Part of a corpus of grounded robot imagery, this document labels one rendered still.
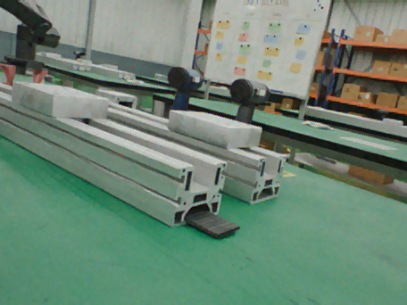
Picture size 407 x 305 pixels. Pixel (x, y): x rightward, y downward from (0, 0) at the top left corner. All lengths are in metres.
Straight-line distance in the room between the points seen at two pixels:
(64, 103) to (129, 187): 0.24
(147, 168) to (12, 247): 0.19
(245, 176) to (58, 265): 0.35
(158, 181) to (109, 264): 0.14
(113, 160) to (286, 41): 3.37
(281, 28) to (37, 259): 3.65
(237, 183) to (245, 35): 3.60
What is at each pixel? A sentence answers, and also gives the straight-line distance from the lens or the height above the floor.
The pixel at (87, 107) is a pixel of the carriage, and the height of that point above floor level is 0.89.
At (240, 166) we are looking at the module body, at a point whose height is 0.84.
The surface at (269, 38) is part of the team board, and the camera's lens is 3.98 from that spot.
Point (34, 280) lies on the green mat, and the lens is 0.39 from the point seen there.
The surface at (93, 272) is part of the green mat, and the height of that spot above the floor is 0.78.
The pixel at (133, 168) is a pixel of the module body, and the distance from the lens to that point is 0.54.
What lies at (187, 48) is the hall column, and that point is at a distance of 9.16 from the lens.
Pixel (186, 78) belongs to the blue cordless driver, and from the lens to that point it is 0.99.
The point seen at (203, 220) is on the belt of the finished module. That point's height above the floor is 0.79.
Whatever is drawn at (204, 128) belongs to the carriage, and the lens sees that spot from 0.69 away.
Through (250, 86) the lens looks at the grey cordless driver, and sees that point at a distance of 0.88.
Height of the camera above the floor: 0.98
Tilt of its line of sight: 10 degrees down
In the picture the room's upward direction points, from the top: 11 degrees clockwise
